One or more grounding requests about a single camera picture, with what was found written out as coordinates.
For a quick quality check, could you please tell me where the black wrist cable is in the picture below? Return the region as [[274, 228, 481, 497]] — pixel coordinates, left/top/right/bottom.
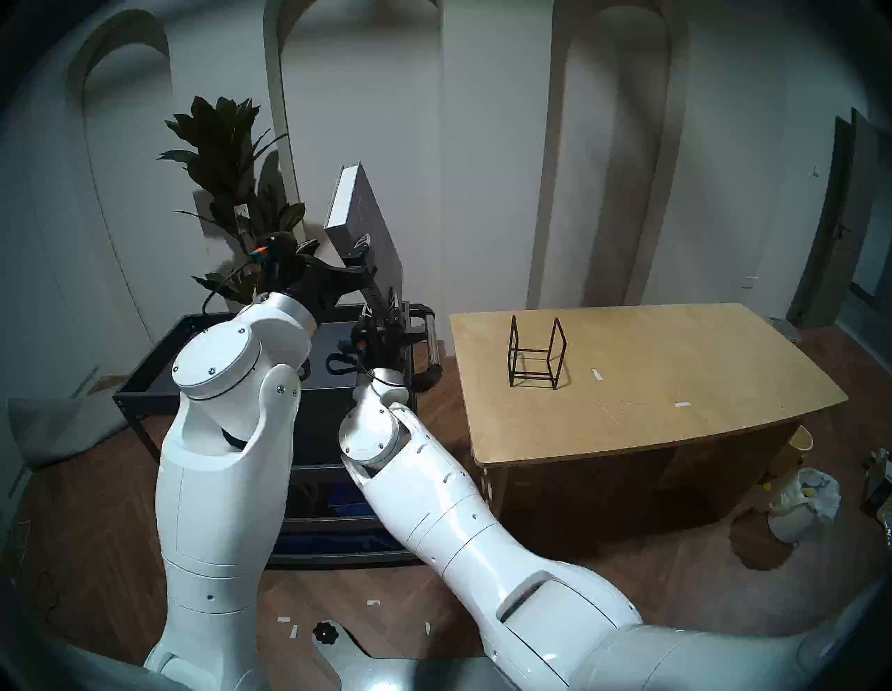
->
[[202, 261, 260, 316], [325, 352, 378, 382]]

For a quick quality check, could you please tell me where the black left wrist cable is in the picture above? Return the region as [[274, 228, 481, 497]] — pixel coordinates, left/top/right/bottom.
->
[[202, 261, 260, 316]]

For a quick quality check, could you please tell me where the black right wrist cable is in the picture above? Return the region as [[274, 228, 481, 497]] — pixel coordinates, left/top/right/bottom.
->
[[325, 352, 378, 382]]

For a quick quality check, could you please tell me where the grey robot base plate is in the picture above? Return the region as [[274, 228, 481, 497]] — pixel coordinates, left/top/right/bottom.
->
[[312, 616, 502, 691]]

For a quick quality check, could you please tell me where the blue plastic bin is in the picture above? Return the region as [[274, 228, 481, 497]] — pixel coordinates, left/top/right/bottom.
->
[[328, 483, 380, 516]]

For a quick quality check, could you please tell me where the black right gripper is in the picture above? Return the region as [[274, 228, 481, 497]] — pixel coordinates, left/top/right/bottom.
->
[[326, 293, 412, 373]]

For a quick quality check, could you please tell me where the light wooden table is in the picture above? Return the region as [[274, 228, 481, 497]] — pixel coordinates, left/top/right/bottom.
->
[[449, 302, 849, 566]]

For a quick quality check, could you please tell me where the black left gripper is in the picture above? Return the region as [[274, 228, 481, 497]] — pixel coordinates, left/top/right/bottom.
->
[[261, 235, 377, 321]]

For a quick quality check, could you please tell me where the black metal utility cart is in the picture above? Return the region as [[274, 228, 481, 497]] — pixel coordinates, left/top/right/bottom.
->
[[113, 301, 444, 566]]

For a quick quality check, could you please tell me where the white trash bin with bag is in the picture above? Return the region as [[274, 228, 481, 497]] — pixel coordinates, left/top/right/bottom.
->
[[768, 467, 842, 544]]

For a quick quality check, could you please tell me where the grey box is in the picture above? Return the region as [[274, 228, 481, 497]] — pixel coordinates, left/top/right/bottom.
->
[[324, 162, 405, 314]]

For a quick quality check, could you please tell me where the dark grey door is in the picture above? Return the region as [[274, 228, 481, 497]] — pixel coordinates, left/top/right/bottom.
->
[[787, 108, 892, 328]]

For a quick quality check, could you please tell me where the black wire book stand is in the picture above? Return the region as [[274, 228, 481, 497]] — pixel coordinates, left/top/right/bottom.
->
[[507, 316, 567, 389]]

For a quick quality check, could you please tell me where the tall dark green plant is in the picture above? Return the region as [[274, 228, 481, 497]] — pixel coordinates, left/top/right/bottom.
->
[[157, 96, 312, 309]]

